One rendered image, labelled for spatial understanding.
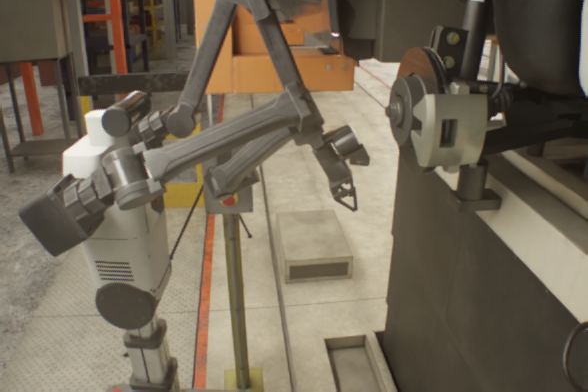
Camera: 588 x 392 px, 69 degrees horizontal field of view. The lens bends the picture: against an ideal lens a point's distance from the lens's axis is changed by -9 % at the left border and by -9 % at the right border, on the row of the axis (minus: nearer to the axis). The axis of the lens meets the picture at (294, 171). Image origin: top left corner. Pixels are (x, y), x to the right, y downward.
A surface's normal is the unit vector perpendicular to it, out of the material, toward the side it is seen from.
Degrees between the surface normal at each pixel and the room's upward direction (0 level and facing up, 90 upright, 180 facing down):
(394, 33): 90
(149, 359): 90
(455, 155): 106
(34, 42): 90
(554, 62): 90
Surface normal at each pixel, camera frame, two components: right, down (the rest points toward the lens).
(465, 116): 0.11, 0.19
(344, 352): 0.00, -0.92
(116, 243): -0.03, 0.39
